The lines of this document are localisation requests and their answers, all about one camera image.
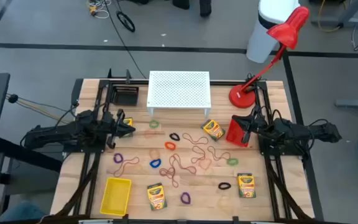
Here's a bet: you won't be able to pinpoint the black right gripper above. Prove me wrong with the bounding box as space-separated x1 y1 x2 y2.
231 105 272 144

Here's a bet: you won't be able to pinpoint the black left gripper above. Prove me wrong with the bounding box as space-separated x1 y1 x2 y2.
103 108 137 149

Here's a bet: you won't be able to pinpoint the yellow Crayola crayon box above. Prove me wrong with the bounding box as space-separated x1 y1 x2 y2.
237 173 257 198
201 119 226 141
122 117 135 138
147 182 168 211

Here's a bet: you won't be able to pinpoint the red rubber band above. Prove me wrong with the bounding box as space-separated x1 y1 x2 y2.
191 145 206 164
182 133 209 146
207 146 231 162
174 154 198 175
112 156 140 177
168 153 180 189
158 167 175 180

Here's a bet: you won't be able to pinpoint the yellow plastic basket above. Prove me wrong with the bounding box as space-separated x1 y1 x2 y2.
99 177 132 217

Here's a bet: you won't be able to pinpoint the yellow rubber band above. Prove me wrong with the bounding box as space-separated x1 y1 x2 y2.
216 195 234 215
178 169 216 190
126 163 144 175

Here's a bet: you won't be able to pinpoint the red desk lamp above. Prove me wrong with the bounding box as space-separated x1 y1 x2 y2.
228 6 310 109

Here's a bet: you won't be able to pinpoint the grey desk leg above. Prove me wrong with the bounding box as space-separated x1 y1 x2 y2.
335 98 358 110
311 0 358 29

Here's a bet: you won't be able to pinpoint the red plastic basket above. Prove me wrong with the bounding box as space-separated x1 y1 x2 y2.
225 118 250 147

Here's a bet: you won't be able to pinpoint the black plastic basket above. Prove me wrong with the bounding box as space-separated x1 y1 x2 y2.
112 85 140 106

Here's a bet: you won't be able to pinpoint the black corner box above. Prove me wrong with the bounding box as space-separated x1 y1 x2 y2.
71 78 84 106

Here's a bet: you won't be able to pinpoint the white perforated metal shelf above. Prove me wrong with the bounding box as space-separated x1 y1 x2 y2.
146 70 212 118

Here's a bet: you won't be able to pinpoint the white trash bin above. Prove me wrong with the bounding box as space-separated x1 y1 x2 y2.
246 0 301 64

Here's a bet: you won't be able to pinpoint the black chair wheel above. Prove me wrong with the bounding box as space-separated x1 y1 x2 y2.
172 0 191 10
199 0 213 18

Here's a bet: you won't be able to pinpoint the person's leg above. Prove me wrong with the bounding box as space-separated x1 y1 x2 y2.
0 200 48 223

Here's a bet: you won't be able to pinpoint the long black floor cable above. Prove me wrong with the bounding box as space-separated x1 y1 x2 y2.
104 0 149 79

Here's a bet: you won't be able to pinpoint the coiled black floor cable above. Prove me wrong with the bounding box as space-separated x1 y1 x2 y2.
116 11 136 33

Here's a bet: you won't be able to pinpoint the yellow and black cable bundle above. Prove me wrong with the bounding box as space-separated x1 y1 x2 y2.
6 93 74 125

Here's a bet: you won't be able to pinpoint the white and yellow floor cables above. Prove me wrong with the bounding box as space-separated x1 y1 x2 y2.
87 0 111 20

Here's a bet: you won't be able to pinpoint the yellow floor cable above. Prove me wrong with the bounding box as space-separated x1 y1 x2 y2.
317 0 343 33

